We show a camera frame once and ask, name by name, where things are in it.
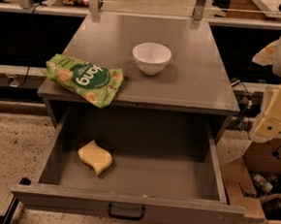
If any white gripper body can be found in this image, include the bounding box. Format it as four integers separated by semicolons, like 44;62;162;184
247;84;281;145

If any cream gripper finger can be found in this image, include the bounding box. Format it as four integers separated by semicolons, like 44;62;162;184
253;79;281;141
252;40;278;66

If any yellow sponge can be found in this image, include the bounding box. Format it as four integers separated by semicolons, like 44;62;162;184
78;141;112;176

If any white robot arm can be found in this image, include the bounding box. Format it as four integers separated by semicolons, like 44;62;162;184
250;37;281;143

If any grey cabinet counter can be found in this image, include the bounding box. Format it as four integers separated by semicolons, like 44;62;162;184
38;14;239;144

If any grey open top drawer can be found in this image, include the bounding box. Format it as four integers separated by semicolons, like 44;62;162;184
12;105;244;224

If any cardboard box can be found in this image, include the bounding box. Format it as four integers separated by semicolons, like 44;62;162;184
221;139;281;224

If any bottle in box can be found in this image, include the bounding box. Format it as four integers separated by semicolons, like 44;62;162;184
251;173;272;193

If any white ceramic bowl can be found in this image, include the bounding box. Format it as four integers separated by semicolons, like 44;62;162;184
133;43;172;76

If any green snack bag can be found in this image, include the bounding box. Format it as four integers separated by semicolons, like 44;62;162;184
44;54;124;108

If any black cable at right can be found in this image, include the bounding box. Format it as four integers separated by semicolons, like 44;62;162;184
226;77;256;131

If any black cable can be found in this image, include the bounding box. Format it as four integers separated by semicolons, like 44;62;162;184
17;1;48;89
226;77;256;131

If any black drawer handle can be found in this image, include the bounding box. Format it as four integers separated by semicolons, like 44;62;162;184
108;203;145;222

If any black cable on left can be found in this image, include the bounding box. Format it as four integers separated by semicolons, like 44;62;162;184
17;1;48;89

